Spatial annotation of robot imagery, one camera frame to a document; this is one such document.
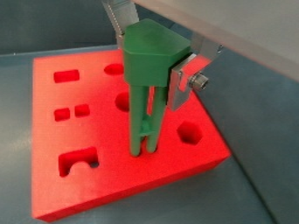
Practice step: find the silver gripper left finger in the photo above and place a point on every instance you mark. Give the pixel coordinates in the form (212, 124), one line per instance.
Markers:
(122, 15)

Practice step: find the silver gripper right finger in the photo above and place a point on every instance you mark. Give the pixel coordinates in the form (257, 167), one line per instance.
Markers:
(187, 76)

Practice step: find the green three-prong object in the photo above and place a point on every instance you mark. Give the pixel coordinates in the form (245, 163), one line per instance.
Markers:
(153, 49)

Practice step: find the red foam shape-sorter block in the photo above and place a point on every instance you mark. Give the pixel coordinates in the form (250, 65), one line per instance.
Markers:
(82, 166)

